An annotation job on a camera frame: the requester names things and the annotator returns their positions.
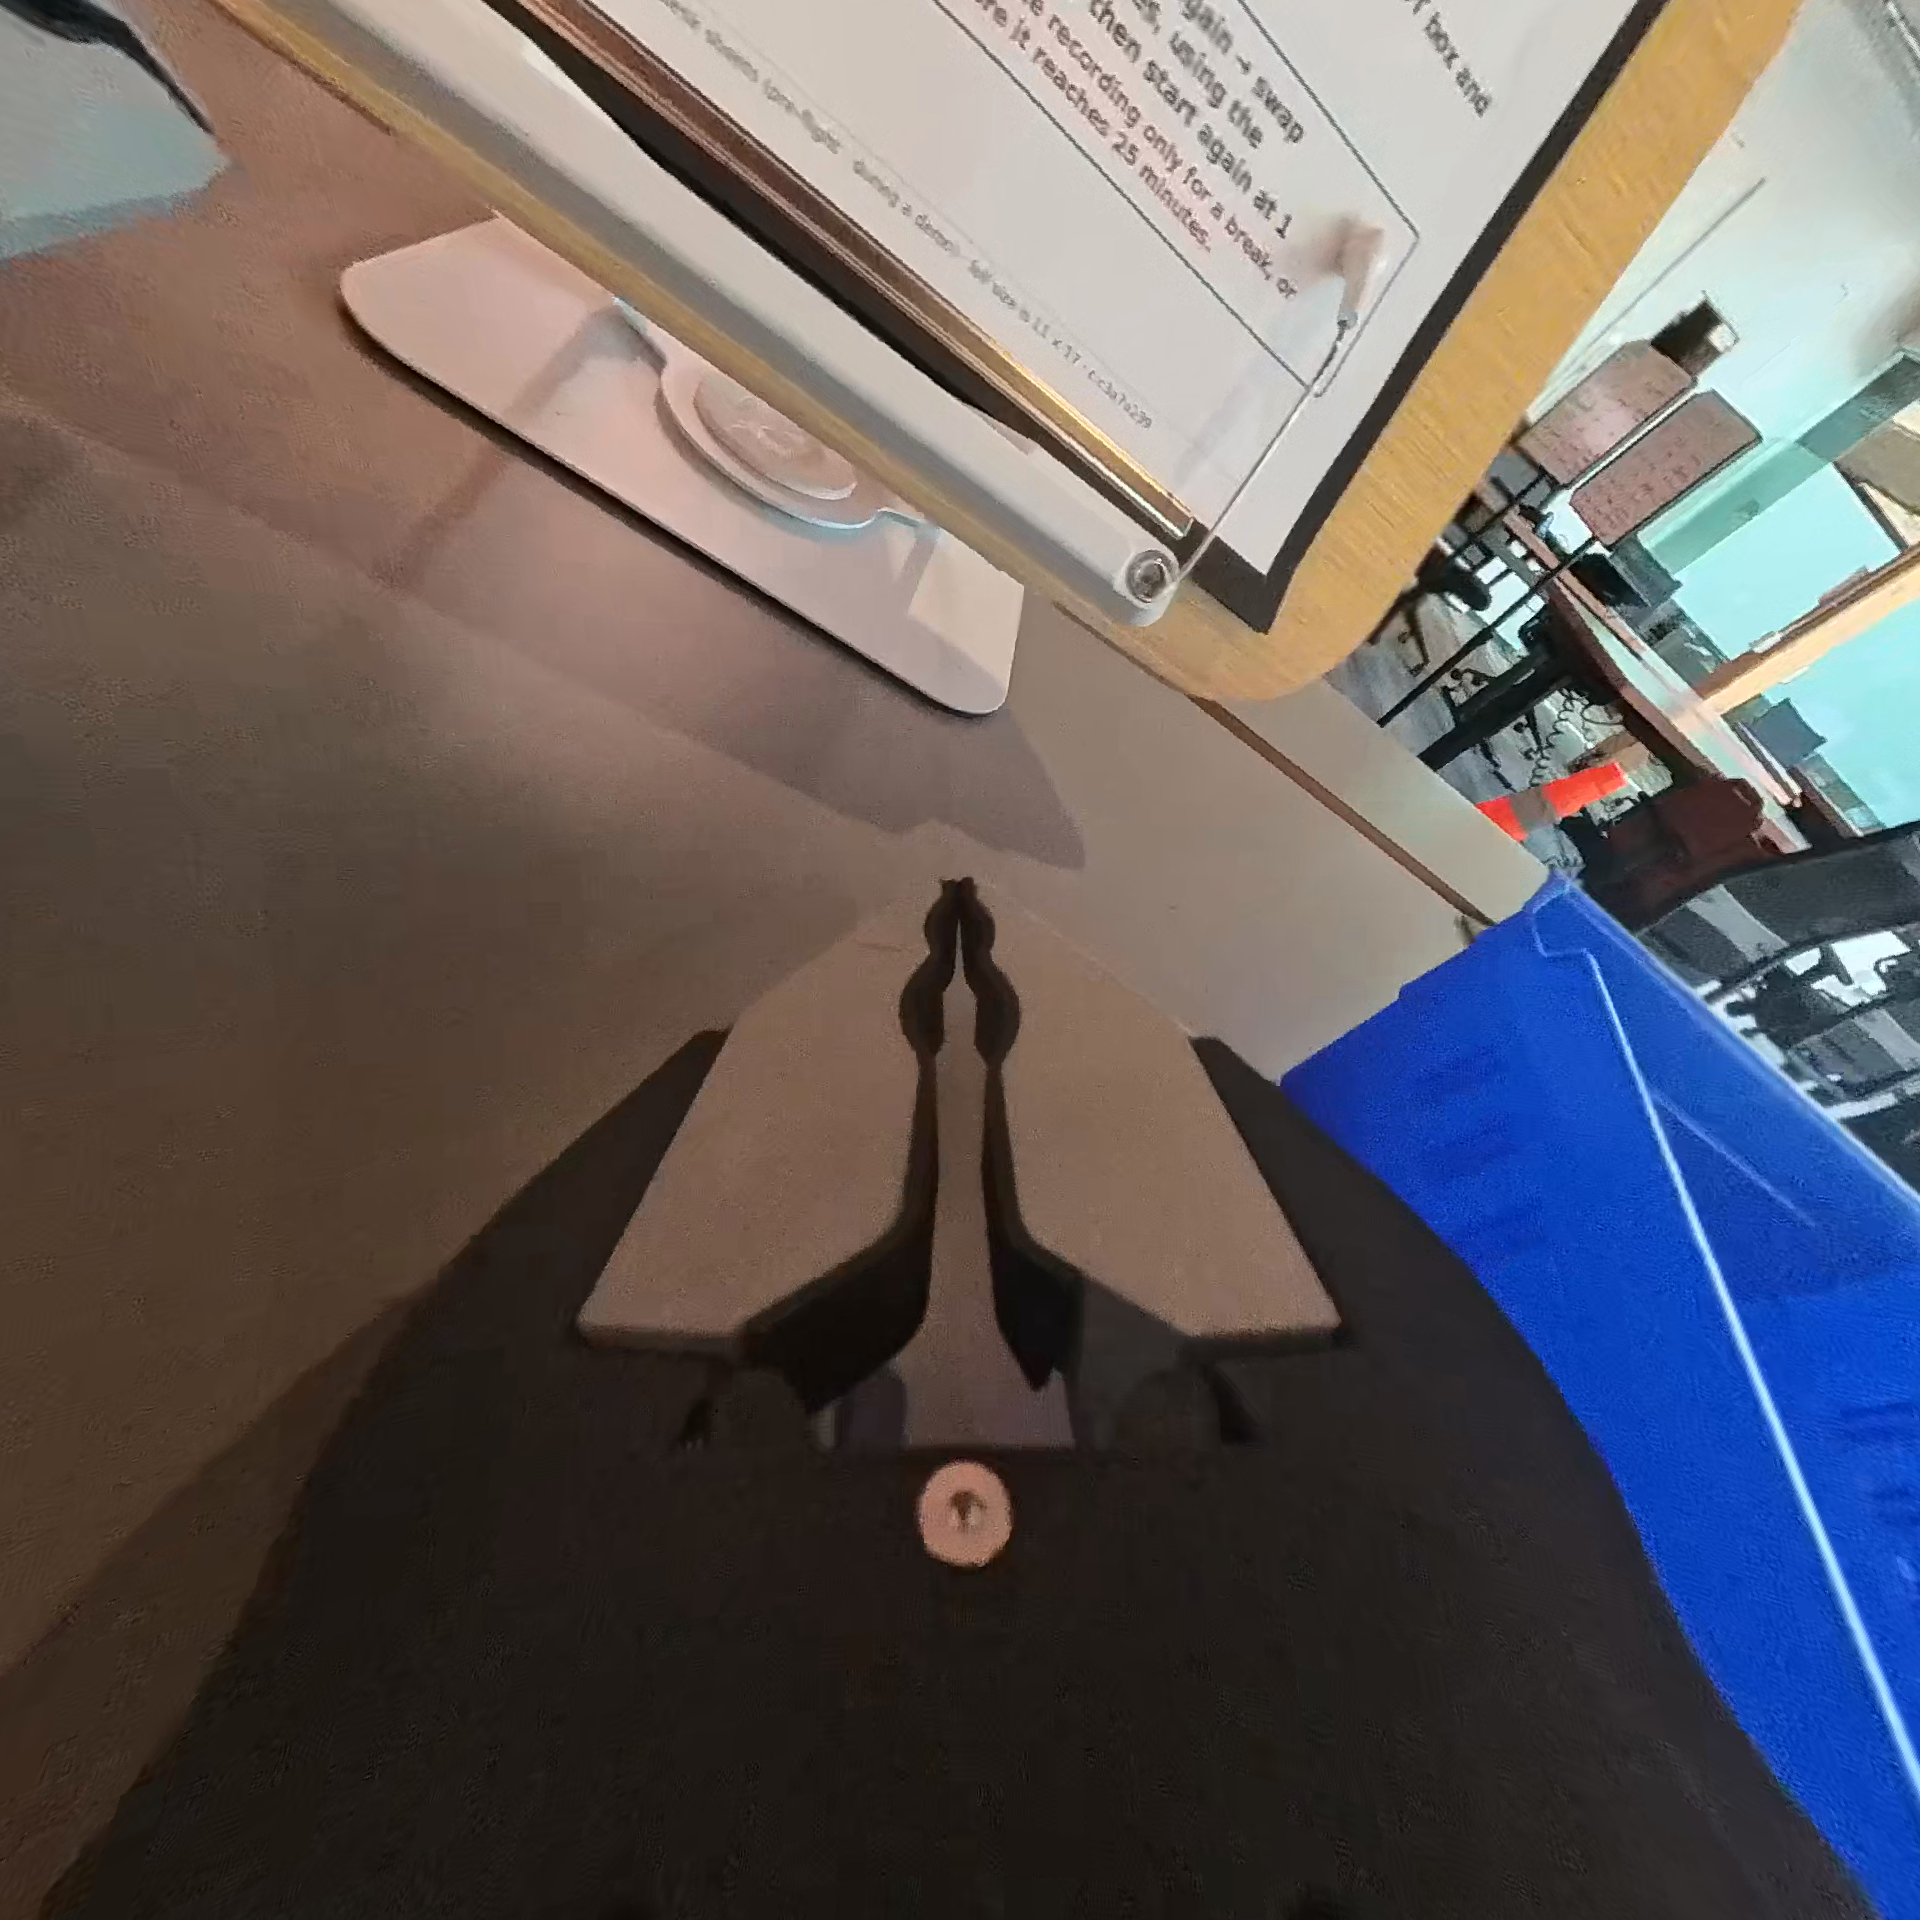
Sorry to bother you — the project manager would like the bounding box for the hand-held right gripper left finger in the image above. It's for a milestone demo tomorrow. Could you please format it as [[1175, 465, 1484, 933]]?
[[576, 880, 962, 1413]]

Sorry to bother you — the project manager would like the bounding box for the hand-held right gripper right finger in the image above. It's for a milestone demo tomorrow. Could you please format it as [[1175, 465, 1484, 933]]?
[[960, 880, 1340, 1388]]

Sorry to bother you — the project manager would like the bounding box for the blue plastic bin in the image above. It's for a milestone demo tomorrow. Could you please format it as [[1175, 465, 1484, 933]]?
[[1279, 869, 1920, 1920]]

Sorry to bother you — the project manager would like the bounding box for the red box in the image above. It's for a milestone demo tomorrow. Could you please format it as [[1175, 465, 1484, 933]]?
[[1476, 766, 1628, 842]]

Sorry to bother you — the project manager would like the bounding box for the instruction sheet on stand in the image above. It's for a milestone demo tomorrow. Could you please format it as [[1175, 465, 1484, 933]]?
[[210, 0, 1802, 713]]

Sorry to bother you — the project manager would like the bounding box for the printed instruction sheet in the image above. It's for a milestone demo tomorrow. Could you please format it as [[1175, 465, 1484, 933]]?
[[583, 0, 1644, 579]]

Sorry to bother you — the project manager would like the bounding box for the wire page holder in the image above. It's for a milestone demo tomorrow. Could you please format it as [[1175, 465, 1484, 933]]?
[[1124, 211, 1388, 600]]

